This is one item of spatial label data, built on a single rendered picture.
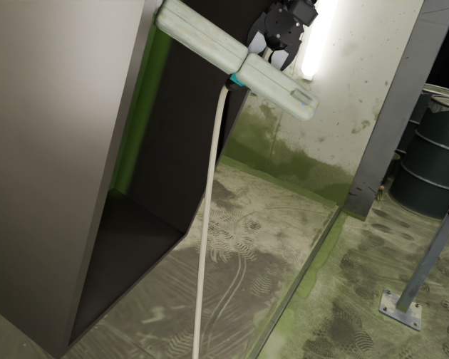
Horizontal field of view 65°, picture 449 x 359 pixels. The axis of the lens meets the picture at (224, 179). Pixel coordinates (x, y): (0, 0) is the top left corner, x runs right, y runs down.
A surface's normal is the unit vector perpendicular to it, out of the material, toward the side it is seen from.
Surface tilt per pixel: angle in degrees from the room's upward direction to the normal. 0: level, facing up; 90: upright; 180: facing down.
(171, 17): 71
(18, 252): 90
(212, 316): 0
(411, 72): 90
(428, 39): 90
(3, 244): 90
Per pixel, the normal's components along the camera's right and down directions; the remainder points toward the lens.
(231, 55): 0.22, 0.17
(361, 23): -0.49, 0.32
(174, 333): 0.18, -0.87
